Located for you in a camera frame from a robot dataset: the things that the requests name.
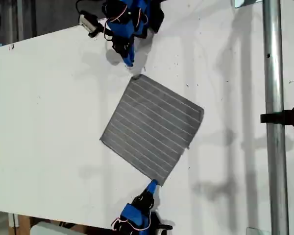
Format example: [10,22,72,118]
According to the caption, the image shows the grey striped towel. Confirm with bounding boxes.
[99,74,205,187]

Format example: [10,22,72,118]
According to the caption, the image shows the light grey box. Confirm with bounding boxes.
[30,221,75,235]

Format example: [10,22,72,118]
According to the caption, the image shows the grey metal upright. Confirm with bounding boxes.
[16,0,25,41]

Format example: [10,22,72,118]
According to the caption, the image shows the brown wooden table leg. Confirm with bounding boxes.
[14,214,32,235]

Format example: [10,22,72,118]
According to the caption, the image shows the black clamp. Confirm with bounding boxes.
[260,103,294,130]

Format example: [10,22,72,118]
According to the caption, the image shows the black camera stalk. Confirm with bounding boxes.
[98,25,114,37]

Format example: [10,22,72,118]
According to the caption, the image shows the red white servo wire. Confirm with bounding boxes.
[110,211,152,231]
[103,4,128,41]

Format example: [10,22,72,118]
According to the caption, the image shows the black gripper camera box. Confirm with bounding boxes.
[79,13,101,38]
[157,216,174,235]

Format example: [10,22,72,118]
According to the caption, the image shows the black camera cable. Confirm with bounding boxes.
[75,0,94,14]

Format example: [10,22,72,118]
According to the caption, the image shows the steel post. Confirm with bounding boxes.
[261,0,290,235]

